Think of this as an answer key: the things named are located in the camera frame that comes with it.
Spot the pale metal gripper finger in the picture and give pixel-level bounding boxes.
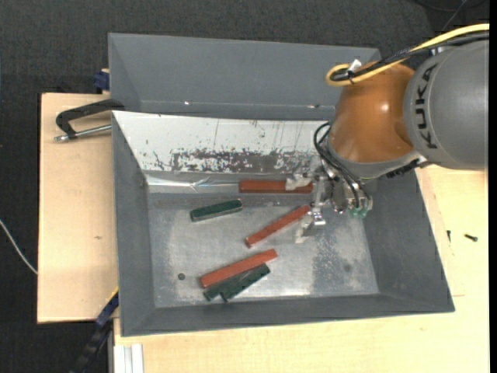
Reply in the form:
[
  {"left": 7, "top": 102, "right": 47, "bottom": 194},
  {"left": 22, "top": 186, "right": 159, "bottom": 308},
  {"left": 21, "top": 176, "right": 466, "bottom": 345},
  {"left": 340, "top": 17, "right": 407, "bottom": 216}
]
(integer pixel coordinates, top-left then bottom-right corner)
[
  {"left": 295, "top": 207, "right": 328, "bottom": 246},
  {"left": 285, "top": 174, "right": 314, "bottom": 191}
]

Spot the red-brown flat block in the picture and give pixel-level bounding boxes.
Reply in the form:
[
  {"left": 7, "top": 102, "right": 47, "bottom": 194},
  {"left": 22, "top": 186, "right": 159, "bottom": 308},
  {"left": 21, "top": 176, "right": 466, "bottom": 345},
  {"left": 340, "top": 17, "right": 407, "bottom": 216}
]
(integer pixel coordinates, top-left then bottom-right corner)
[
  {"left": 199, "top": 248, "right": 279, "bottom": 290},
  {"left": 244, "top": 204, "right": 312, "bottom": 249},
  {"left": 238, "top": 179, "right": 314, "bottom": 195}
]

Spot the dark green flat block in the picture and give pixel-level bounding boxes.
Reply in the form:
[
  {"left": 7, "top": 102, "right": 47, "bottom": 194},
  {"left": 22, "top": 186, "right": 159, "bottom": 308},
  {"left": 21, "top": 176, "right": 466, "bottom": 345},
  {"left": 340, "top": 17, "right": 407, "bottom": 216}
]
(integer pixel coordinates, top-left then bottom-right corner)
[
  {"left": 219, "top": 263, "right": 272, "bottom": 304},
  {"left": 189, "top": 198, "right": 244, "bottom": 223},
  {"left": 202, "top": 272, "right": 257, "bottom": 302}
]

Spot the grey metal bin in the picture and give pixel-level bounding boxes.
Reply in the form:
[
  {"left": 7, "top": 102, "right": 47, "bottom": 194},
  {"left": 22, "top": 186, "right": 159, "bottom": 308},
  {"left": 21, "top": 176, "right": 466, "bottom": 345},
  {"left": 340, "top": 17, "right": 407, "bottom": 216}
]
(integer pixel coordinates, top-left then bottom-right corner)
[{"left": 107, "top": 32, "right": 456, "bottom": 337}]

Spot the pale wood board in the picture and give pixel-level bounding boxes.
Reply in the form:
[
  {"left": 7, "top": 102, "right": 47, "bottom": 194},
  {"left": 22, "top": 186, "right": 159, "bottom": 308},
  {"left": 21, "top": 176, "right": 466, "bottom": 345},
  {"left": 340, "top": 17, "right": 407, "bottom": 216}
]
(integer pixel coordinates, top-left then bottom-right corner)
[{"left": 36, "top": 92, "right": 120, "bottom": 324}]

